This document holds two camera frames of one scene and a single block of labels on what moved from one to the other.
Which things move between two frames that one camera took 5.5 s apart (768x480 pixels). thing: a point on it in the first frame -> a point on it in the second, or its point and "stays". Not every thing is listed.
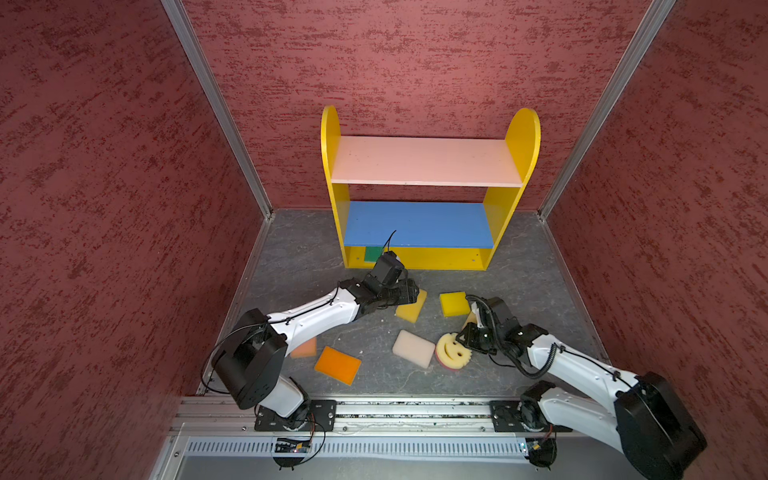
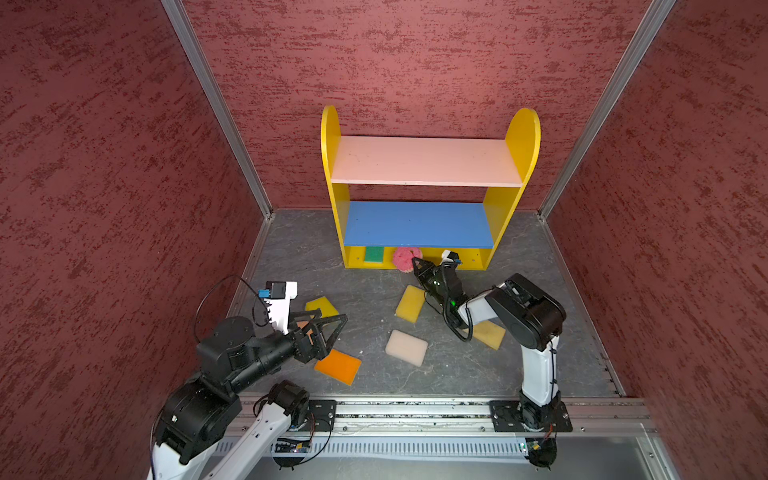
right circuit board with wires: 542,451 stays
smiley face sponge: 451,353 -> 402,257
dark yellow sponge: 410,312 stays
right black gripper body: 483,339 -> 429,279
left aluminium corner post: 183,26 stays
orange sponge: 339,365 stays
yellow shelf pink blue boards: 435,203 stays
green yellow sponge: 372,253 stays
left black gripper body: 399,293 -> 304,349
